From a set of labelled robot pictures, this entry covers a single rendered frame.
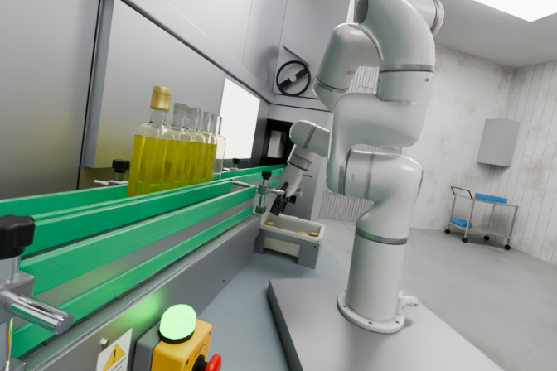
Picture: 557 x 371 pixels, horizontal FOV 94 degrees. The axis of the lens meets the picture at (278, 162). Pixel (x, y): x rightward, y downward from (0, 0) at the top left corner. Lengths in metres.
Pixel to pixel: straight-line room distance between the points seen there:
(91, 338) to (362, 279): 0.41
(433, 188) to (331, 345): 5.22
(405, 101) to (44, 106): 0.61
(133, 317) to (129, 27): 0.54
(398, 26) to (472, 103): 5.64
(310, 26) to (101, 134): 1.38
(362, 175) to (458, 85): 5.43
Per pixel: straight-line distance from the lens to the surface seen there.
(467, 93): 6.03
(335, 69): 0.62
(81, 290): 0.35
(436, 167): 5.59
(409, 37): 0.48
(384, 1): 0.50
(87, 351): 0.37
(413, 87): 0.48
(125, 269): 0.38
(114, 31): 0.66
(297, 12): 1.81
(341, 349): 0.51
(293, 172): 0.79
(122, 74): 0.67
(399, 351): 0.55
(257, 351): 0.53
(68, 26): 0.64
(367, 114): 0.48
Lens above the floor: 1.09
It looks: 4 degrees down
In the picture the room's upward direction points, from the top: 10 degrees clockwise
